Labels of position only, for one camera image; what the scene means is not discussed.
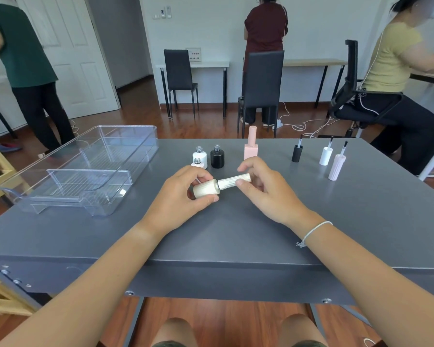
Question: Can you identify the cream ribbed brush cap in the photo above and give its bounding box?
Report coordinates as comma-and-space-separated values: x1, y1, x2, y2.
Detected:
217, 173, 253, 190

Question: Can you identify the person's right forearm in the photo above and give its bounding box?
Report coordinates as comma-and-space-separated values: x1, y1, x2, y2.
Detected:
303, 216, 434, 347

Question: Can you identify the black mesh office chair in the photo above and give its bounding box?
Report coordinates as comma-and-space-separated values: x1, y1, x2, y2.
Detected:
318, 39, 404, 140

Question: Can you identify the black dining chair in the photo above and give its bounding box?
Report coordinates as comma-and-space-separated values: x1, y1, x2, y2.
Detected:
237, 50, 285, 139
163, 49, 200, 120

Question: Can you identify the person's left forearm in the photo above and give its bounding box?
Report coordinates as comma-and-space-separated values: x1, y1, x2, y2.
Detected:
0, 222, 167, 347

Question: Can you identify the person's leg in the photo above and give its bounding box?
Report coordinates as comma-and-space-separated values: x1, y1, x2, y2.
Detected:
152, 318, 200, 347
276, 313, 328, 347

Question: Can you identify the person's right hand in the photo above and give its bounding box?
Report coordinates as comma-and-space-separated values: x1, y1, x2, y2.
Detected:
235, 156, 325, 235

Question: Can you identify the person's left hand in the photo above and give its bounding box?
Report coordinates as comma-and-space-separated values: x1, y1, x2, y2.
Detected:
139, 165, 220, 237

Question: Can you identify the white brush cap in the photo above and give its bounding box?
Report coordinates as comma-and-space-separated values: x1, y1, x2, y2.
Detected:
319, 137, 334, 167

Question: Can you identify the black brush cap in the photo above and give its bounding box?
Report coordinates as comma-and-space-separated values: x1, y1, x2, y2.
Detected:
291, 134, 304, 163

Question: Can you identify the lilac ribbed brush cap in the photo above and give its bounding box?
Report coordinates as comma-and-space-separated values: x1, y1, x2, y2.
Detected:
328, 141, 349, 182

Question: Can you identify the person's left leg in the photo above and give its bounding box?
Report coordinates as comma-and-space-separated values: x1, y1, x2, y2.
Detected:
152, 318, 200, 347

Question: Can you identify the white string bracelet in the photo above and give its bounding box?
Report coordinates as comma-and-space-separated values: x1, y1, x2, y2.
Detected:
296, 221, 333, 249

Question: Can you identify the white desk with black legs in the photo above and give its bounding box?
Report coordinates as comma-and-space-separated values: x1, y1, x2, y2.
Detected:
155, 61, 231, 120

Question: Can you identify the white panelled door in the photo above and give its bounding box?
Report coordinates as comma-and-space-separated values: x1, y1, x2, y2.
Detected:
16, 0, 121, 120

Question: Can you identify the cream nail polish bottle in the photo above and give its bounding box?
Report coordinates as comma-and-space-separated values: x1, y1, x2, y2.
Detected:
192, 178, 221, 199

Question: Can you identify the clear plastic divider insert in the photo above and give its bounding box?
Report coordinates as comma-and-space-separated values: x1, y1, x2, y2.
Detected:
28, 169, 134, 217

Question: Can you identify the wooden desk with black legs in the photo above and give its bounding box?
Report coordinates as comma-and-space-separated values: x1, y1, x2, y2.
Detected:
283, 59, 348, 118

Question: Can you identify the grey table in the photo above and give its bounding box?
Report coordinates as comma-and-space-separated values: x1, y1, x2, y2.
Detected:
0, 138, 434, 347

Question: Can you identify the person's right leg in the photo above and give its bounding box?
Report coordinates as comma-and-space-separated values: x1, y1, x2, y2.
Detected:
276, 313, 328, 347

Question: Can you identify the black-topped desk with white legs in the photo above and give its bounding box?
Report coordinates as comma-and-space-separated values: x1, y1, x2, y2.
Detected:
408, 72, 434, 182

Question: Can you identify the clear plastic organizer tray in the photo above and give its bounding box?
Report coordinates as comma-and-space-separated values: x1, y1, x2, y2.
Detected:
0, 125, 159, 217

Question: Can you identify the white nail polish bottle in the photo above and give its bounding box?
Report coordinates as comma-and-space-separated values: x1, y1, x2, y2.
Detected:
192, 146, 208, 170

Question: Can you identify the black nail polish bottle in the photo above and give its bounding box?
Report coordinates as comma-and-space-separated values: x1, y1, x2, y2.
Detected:
210, 144, 225, 169

